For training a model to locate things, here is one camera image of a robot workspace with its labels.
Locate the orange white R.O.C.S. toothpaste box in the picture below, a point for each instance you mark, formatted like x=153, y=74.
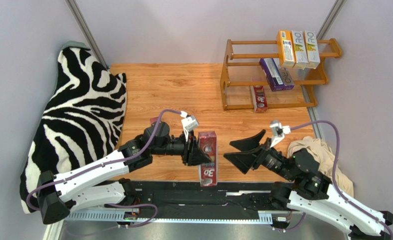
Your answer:
x=312, y=49

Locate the small red toothpaste box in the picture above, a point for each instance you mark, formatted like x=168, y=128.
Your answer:
x=155, y=120

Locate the zebra pattern cushion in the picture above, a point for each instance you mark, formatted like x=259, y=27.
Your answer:
x=81, y=122

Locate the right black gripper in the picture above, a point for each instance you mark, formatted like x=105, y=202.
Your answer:
x=261, y=156

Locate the beige crumpled cloth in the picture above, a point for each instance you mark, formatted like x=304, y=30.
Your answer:
x=323, y=154

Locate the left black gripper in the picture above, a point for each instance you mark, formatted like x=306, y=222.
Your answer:
x=192, y=151

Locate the red 3D toothpaste box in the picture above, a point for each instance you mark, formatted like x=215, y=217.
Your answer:
x=258, y=99
x=208, y=172

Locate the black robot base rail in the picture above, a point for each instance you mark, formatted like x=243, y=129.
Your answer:
x=188, y=202

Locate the orange wooden shelf rack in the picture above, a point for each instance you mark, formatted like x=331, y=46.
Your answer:
x=241, y=71

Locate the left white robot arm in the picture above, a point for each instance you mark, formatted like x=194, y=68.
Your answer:
x=60, y=194

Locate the purple white R.O.C.S. toothpaste box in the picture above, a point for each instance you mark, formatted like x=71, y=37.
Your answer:
x=285, y=76

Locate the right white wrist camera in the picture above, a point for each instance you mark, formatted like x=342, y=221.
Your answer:
x=278, y=132

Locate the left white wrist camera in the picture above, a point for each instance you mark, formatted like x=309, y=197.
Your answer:
x=189, y=123

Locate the silver yellow R.O.C.S. toothpaste box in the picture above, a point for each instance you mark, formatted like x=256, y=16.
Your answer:
x=300, y=53

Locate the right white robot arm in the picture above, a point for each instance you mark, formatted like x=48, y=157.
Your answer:
x=308, y=190

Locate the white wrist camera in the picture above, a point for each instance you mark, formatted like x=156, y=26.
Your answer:
x=278, y=132
x=189, y=123

